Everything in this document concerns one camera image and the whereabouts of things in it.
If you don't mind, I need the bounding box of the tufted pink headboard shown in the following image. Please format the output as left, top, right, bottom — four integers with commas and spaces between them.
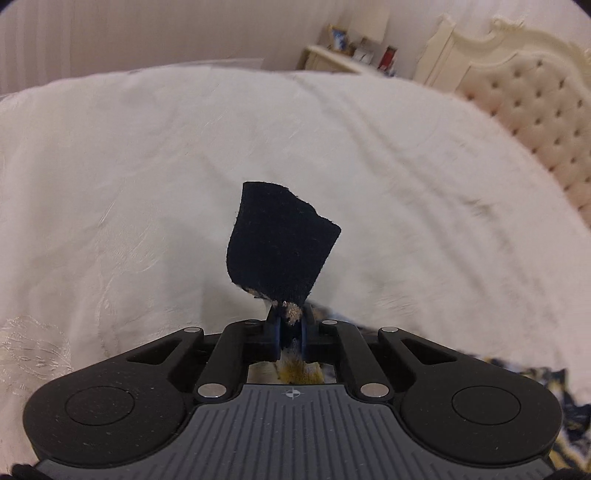
456, 54, 590, 223

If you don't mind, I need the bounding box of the red box on nightstand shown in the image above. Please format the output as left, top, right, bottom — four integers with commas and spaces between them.
378, 46, 398, 77

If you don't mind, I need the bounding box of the cream bedspread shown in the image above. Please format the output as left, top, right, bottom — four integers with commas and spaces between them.
1, 67, 590, 468

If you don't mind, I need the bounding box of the blue photo frame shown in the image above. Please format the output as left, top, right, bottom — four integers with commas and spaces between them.
328, 25, 349, 53

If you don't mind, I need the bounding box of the small desk clock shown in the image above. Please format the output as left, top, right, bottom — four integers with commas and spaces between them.
353, 47, 374, 65

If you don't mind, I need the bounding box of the left table lamp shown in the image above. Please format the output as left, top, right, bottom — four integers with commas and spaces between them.
351, 1, 390, 44

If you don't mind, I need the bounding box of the cream left nightstand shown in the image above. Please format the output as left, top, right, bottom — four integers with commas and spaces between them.
297, 45, 387, 78

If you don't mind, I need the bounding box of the patterned knit sweater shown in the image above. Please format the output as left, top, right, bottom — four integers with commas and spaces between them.
226, 181, 590, 479

